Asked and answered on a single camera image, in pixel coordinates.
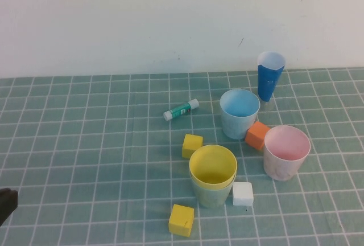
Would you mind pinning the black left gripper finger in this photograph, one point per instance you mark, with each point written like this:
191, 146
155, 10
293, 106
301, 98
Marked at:
3, 196
11, 203

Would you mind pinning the yellow plastic cup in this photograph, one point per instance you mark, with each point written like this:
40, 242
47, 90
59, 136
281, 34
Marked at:
213, 160

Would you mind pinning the light blue plastic cup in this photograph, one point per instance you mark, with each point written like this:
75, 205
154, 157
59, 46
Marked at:
233, 129

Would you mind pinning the green checked tablecloth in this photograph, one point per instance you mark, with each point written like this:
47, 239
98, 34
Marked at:
57, 143

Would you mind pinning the yellow foam cube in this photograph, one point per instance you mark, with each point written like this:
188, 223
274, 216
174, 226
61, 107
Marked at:
180, 223
192, 146

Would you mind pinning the green white glue stick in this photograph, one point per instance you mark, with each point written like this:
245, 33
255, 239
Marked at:
180, 110

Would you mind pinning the green plastic cup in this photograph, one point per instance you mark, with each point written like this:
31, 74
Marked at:
211, 199

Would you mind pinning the white foam cube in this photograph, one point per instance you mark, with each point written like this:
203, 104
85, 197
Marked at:
242, 194

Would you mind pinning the orange foam cube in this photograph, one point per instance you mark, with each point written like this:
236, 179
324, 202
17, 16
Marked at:
255, 137

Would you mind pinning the pink plastic cup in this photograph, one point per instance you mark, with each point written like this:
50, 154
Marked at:
277, 169

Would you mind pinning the dark blue tapered cup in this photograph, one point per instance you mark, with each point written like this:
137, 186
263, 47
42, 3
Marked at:
267, 83

